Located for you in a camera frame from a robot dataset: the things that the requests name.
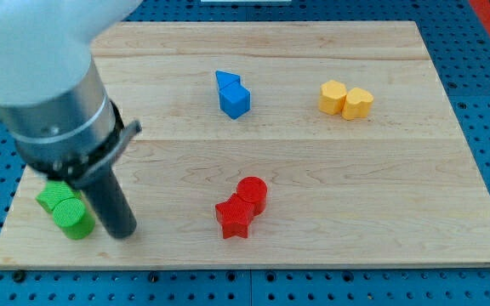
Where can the yellow heart block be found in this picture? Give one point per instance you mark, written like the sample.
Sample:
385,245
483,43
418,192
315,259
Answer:
357,104

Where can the wooden board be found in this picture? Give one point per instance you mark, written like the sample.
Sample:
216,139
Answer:
396,189

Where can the blue cube block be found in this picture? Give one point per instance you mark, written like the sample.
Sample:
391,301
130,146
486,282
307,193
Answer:
234,100

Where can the green cylinder block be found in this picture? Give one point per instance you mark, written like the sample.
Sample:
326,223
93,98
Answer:
73,218

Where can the red star block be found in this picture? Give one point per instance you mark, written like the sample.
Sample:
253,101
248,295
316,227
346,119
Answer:
234,216

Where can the green hexagon block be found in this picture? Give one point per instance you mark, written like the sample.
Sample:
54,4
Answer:
55,192

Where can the yellow hexagon block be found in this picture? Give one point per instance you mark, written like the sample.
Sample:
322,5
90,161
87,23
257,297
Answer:
332,97

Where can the blue triangle block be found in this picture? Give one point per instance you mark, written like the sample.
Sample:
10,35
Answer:
224,79

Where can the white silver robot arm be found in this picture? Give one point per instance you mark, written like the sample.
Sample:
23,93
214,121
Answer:
54,104

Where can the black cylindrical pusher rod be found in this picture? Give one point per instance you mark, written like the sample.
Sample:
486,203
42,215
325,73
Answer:
106,197

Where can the red cylinder block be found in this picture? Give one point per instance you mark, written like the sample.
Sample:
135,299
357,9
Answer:
253,190

